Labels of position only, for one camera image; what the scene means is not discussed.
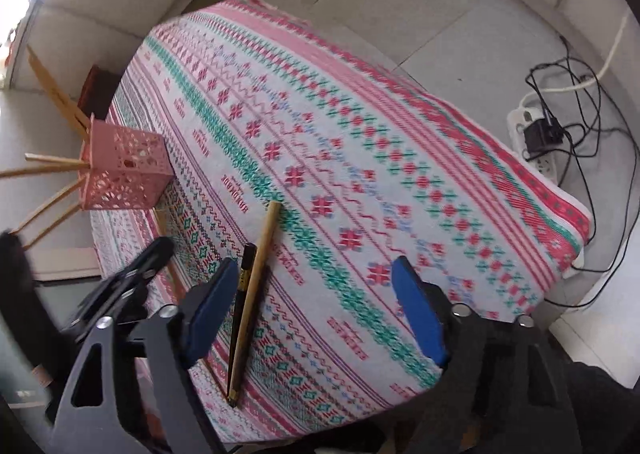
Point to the dark cloth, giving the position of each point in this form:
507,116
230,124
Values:
605,404

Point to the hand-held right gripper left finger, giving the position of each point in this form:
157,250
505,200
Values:
210,314

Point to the white power strip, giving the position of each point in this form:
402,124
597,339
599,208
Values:
542,161

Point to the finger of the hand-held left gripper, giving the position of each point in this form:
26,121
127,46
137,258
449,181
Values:
117,306
147,259

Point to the dark chopstick with gold band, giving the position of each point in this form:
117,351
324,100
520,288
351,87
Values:
244,294

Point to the light bamboo chopstick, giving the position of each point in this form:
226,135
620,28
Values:
261,269

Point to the black power adapter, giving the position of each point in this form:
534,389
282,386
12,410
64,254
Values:
540,136

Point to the patterned tablecloth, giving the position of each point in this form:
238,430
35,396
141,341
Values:
350,158

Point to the brown trash bin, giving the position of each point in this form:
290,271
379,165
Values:
100,88

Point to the pink perforated utensil holder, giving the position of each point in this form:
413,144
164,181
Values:
130,168

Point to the bunch of bamboo chopsticks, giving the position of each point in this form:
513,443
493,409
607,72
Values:
56,89

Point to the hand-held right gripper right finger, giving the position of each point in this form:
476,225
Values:
420,314

